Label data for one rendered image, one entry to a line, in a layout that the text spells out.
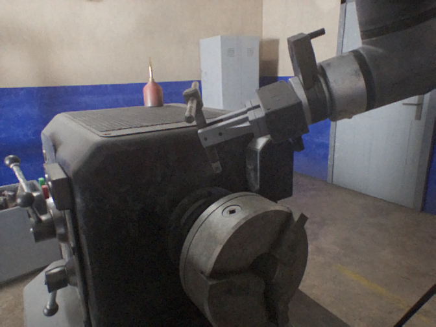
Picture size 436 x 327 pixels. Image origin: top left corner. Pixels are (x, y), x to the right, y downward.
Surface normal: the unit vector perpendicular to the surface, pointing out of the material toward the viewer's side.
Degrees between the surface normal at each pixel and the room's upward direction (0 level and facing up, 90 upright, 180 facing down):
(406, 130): 90
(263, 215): 90
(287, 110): 100
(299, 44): 79
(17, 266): 90
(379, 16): 106
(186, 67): 90
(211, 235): 45
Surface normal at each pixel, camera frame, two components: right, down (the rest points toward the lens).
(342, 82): -0.17, -0.03
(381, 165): -0.84, 0.18
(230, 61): 0.54, 0.22
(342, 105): 0.07, 0.61
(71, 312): -0.04, -0.96
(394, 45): -0.58, 0.47
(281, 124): 0.00, 0.44
